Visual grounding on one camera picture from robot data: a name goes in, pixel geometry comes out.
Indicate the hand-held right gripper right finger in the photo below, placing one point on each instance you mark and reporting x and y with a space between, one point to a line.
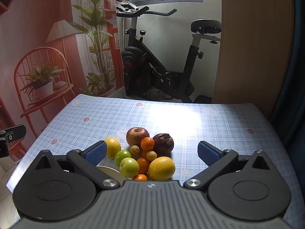
207 153

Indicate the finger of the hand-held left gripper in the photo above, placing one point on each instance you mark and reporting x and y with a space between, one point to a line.
14 132

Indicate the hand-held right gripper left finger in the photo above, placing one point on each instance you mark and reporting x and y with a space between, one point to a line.
99 153

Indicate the yellow lemon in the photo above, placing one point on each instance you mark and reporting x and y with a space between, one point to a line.
114 146
162 168

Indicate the brown longan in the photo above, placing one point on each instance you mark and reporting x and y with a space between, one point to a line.
151 155
135 149

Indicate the orange mandarin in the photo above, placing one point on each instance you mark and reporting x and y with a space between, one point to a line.
147 144
143 166
139 178

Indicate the blue plaid tablecloth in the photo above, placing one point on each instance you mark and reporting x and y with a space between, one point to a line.
214 128

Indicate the red apple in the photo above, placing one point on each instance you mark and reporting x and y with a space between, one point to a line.
137 135

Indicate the dark purple mangosteen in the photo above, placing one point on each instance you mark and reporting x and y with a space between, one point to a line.
165 145

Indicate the black shoe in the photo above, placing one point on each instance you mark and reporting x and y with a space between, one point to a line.
202 99

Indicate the black exercise bike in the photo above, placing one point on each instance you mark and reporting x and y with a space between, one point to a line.
143 50

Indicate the dark blue curtain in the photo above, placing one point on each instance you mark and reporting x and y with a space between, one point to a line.
295 76

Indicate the wooden cabinet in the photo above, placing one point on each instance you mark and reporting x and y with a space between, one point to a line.
250 40

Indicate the printed wall poster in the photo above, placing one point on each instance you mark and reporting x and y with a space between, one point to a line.
35 16

